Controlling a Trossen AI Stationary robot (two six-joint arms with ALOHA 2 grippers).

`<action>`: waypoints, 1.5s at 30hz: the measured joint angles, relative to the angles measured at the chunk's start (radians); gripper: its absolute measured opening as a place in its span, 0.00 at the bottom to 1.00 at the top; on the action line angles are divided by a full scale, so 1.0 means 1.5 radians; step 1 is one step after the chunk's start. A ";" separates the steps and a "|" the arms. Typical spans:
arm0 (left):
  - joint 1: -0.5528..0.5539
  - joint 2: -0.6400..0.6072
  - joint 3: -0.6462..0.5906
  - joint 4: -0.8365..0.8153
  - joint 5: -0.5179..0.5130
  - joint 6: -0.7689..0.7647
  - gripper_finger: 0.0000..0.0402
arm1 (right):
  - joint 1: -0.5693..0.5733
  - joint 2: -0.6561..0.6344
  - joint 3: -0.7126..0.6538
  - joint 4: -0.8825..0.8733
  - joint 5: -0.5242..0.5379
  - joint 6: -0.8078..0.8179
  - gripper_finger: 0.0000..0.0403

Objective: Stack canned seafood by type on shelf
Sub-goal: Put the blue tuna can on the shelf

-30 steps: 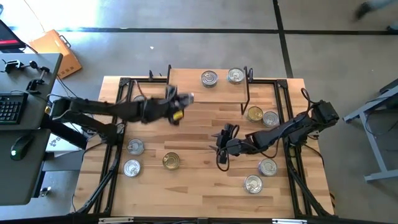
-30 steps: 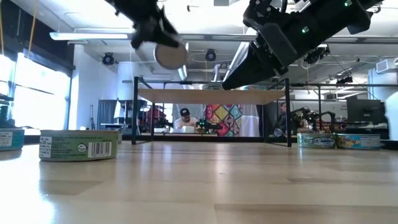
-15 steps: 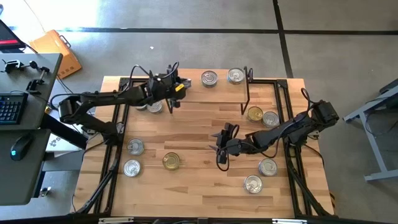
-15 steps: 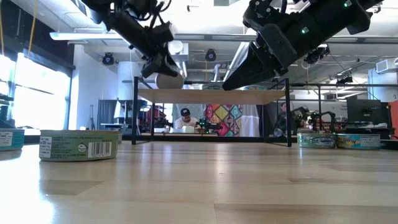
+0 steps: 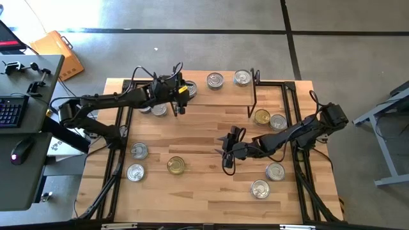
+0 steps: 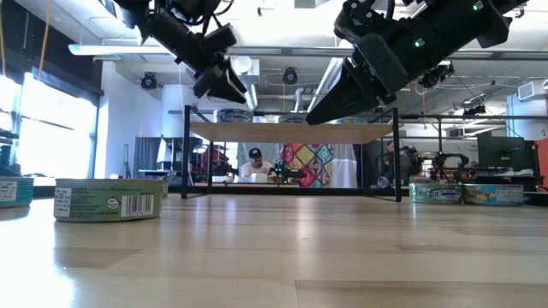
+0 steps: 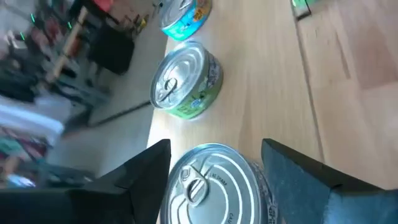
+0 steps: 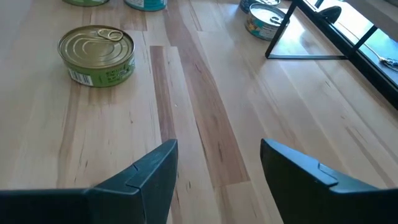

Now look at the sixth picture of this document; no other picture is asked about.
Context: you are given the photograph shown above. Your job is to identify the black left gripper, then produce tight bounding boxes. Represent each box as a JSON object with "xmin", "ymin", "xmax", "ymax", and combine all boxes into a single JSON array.
[{"xmin": 143, "ymin": 10, "xmax": 248, "ymax": 104}]

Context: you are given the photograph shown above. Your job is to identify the green tuna can silver lid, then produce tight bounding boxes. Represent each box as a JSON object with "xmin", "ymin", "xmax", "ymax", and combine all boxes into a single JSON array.
[{"xmin": 277, "ymin": 113, "xmax": 308, "ymax": 125}]

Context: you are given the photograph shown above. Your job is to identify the wooden shelf black metal legs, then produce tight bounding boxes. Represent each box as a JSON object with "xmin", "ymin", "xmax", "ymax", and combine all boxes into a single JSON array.
[{"xmin": 181, "ymin": 104, "xmax": 403, "ymax": 203}]

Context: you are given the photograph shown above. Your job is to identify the orange partition panel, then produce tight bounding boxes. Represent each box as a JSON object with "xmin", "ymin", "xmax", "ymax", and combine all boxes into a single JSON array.
[{"xmin": 534, "ymin": 137, "xmax": 548, "ymax": 189}]

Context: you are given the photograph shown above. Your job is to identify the white cloth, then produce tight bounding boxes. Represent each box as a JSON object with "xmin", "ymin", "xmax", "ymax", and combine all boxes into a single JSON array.
[{"xmin": 333, "ymin": 144, "xmax": 359, "ymax": 189}]

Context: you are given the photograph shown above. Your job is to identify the black round ceiling device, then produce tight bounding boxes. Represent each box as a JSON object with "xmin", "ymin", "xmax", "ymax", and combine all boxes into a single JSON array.
[
  {"xmin": 140, "ymin": 72, "xmax": 158, "ymax": 91},
  {"xmin": 281, "ymin": 67, "xmax": 300, "ymax": 86}
]

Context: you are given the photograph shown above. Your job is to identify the black monitor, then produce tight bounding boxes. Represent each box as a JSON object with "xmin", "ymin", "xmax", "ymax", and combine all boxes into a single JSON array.
[{"xmin": 477, "ymin": 135, "xmax": 536, "ymax": 172}]

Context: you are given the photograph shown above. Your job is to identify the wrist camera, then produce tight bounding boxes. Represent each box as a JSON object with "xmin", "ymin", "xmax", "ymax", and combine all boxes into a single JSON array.
[
  {"xmin": 204, "ymin": 23, "xmax": 239, "ymax": 56},
  {"xmin": 333, "ymin": 0, "xmax": 389, "ymax": 44}
]

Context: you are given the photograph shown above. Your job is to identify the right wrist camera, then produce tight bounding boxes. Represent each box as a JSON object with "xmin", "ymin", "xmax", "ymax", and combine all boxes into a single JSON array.
[{"xmin": 333, "ymin": 0, "xmax": 389, "ymax": 44}]

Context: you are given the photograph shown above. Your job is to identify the colourful patterned cloth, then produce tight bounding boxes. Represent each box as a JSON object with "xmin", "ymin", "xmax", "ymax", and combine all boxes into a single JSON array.
[{"xmin": 280, "ymin": 143, "xmax": 335, "ymax": 188}]

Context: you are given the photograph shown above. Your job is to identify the green tuna can gold lid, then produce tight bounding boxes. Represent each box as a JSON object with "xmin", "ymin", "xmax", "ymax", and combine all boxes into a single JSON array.
[
  {"xmin": 408, "ymin": 182, "xmax": 466, "ymax": 205},
  {"xmin": 53, "ymin": 177, "xmax": 164, "ymax": 223}
]

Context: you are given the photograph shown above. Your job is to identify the grey curtain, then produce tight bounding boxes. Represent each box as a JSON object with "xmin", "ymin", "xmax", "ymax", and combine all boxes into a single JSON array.
[{"xmin": 134, "ymin": 136, "xmax": 162, "ymax": 179}]

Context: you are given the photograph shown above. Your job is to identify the black metal table frame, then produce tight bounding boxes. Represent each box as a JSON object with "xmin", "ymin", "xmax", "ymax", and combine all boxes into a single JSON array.
[{"xmin": 33, "ymin": 184, "xmax": 548, "ymax": 207}]

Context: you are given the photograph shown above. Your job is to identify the black background metal frame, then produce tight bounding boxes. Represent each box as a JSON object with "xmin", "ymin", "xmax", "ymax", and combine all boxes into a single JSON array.
[{"xmin": 400, "ymin": 113, "xmax": 548, "ymax": 175}]

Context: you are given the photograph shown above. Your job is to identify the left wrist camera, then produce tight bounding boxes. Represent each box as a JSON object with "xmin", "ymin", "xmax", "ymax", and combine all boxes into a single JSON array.
[{"xmin": 204, "ymin": 23, "xmax": 239, "ymax": 56}]

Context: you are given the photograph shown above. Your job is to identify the white wall air unit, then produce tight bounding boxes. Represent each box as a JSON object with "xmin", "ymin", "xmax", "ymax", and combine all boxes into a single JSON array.
[{"xmin": 516, "ymin": 80, "xmax": 548, "ymax": 103}]

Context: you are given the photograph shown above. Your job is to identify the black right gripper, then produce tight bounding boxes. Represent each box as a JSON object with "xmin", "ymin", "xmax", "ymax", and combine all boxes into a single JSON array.
[{"xmin": 306, "ymin": 25, "xmax": 450, "ymax": 125}]

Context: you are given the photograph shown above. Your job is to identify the person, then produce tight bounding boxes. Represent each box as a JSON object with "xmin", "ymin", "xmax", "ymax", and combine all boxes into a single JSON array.
[
  {"xmin": 382, "ymin": 139, "xmax": 412, "ymax": 185},
  {"xmin": 238, "ymin": 147, "xmax": 275, "ymax": 179}
]

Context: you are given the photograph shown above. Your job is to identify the yellow hanging rope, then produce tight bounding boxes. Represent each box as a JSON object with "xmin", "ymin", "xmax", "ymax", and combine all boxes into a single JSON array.
[{"xmin": 38, "ymin": 0, "xmax": 52, "ymax": 80}]

